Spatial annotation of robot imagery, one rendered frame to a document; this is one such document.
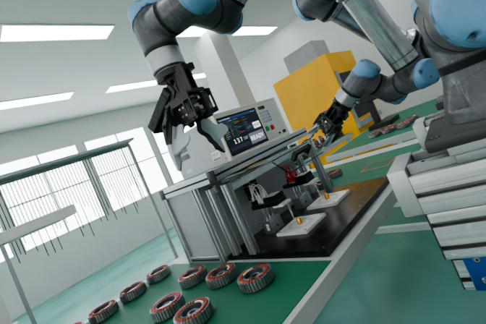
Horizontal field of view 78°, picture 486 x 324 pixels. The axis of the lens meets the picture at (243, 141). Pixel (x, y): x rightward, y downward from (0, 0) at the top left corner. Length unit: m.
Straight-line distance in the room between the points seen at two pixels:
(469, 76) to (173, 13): 0.52
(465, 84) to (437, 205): 0.21
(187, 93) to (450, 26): 0.42
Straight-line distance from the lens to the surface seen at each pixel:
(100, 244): 7.49
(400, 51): 0.97
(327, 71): 4.87
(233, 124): 1.29
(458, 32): 0.46
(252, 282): 0.95
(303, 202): 1.48
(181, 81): 0.63
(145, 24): 0.67
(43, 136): 7.65
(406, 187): 0.64
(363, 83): 1.03
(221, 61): 5.48
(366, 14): 0.96
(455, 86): 0.62
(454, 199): 0.64
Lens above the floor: 1.15
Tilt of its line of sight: 1 degrees up
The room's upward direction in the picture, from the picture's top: 24 degrees counter-clockwise
